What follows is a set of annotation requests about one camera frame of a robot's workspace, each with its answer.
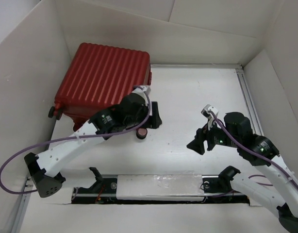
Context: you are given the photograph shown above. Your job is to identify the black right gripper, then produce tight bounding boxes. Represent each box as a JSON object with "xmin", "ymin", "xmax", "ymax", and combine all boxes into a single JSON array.
[{"xmin": 185, "ymin": 117, "xmax": 240, "ymax": 154}]

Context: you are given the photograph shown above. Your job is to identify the red hard-shell suitcase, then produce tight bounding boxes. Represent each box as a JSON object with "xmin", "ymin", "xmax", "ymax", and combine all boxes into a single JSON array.
[{"xmin": 48, "ymin": 43, "xmax": 151, "ymax": 131}]

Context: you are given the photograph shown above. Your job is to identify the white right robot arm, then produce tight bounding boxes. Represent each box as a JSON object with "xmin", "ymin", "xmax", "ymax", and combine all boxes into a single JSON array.
[{"xmin": 187, "ymin": 105, "xmax": 298, "ymax": 233}]

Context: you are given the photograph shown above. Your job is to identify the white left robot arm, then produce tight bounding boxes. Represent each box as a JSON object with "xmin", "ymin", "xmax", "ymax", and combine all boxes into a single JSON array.
[{"xmin": 24, "ymin": 93, "xmax": 162, "ymax": 198}]

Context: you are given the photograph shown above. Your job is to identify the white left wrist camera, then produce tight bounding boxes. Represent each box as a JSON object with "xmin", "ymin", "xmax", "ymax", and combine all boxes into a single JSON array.
[{"xmin": 132, "ymin": 85, "xmax": 151, "ymax": 96}]

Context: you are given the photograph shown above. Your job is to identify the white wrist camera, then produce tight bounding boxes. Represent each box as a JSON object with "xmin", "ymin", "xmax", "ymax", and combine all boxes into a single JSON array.
[
  {"xmin": 201, "ymin": 104, "xmax": 219, "ymax": 130},
  {"xmin": 132, "ymin": 85, "xmax": 151, "ymax": 96}
]

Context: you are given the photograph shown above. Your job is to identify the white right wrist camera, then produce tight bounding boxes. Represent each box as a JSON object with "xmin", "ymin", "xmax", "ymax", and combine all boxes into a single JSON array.
[{"xmin": 201, "ymin": 104, "xmax": 219, "ymax": 130}]

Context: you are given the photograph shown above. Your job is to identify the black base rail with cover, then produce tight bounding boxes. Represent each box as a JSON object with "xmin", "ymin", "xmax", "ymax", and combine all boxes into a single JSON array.
[{"xmin": 71, "ymin": 174, "xmax": 250, "ymax": 205}]

